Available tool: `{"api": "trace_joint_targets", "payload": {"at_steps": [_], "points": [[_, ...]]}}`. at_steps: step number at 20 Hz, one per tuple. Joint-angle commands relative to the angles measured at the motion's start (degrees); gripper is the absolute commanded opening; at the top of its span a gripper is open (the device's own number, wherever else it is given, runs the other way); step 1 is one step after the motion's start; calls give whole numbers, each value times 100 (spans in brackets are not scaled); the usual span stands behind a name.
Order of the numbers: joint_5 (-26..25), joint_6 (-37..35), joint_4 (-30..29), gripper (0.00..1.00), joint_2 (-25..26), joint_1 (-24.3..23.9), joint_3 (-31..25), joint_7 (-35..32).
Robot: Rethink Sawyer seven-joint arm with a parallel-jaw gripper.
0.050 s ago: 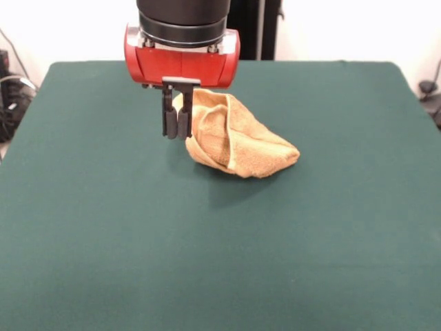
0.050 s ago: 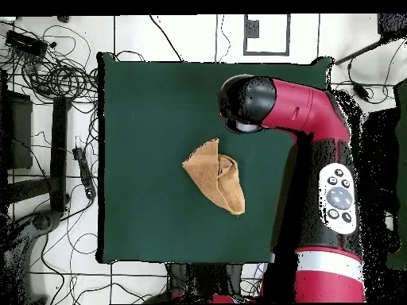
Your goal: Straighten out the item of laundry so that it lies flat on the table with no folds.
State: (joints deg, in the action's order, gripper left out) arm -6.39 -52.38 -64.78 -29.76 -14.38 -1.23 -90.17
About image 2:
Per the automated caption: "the dark green table cloth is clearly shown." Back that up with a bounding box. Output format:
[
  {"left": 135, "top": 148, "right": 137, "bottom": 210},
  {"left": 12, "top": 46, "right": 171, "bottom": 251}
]
[{"left": 96, "top": 52, "right": 333, "bottom": 265}]

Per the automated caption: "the dark grey power adapter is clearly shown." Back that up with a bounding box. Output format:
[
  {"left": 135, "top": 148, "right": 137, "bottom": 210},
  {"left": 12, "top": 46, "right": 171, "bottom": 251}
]
[{"left": 351, "top": 82, "right": 371, "bottom": 102}]

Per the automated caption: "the tangle of black cables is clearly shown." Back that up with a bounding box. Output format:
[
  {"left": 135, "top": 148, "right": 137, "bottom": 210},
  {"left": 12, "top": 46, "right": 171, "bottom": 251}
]
[{"left": 0, "top": 18, "right": 99, "bottom": 106}]

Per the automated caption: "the tan terry towel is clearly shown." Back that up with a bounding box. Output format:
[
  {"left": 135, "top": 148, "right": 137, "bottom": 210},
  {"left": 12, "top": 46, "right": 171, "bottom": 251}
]
[{"left": 181, "top": 137, "right": 246, "bottom": 216}]

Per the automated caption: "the dark tripod rod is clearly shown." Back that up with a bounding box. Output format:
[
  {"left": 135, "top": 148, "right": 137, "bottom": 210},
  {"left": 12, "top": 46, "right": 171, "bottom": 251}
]
[{"left": 333, "top": 13, "right": 407, "bottom": 66}]

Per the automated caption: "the grey curved base foot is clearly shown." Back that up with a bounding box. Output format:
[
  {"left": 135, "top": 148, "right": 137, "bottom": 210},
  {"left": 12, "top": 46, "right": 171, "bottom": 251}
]
[{"left": 0, "top": 209, "right": 63, "bottom": 304}]

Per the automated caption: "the dark flat box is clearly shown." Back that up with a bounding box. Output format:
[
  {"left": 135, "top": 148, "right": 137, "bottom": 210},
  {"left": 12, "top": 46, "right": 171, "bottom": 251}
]
[
  {"left": 0, "top": 90, "right": 33, "bottom": 171},
  {"left": 362, "top": 107, "right": 401, "bottom": 191}
]

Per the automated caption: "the black power strip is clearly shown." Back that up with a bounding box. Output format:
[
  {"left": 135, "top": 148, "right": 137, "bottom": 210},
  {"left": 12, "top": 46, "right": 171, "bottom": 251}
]
[{"left": 72, "top": 146, "right": 97, "bottom": 200}]

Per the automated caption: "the black electronics box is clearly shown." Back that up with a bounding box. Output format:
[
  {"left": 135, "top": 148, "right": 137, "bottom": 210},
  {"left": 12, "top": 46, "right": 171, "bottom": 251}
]
[{"left": 4, "top": 29, "right": 48, "bottom": 58}]

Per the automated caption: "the black upright bar stand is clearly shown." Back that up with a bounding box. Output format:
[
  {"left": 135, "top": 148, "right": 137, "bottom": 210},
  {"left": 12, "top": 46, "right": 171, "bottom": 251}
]
[{"left": 48, "top": 96, "right": 72, "bottom": 214}]

